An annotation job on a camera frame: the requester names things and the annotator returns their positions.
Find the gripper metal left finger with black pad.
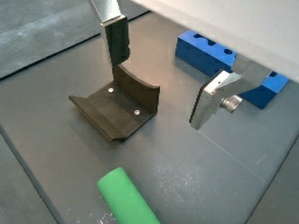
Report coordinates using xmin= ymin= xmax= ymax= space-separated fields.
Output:
xmin=88 ymin=0 xmax=131 ymax=67

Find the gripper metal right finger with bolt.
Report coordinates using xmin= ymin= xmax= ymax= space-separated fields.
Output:
xmin=189 ymin=55 xmax=272 ymax=130

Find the green oval cylinder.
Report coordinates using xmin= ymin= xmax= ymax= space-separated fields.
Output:
xmin=97 ymin=167 xmax=161 ymax=224

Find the black curved fixture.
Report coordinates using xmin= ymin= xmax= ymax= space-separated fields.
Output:
xmin=69 ymin=65 xmax=160 ymax=141

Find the blue foam shape block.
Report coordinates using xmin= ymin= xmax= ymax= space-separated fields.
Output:
xmin=175 ymin=30 xmax=288 ymax=109

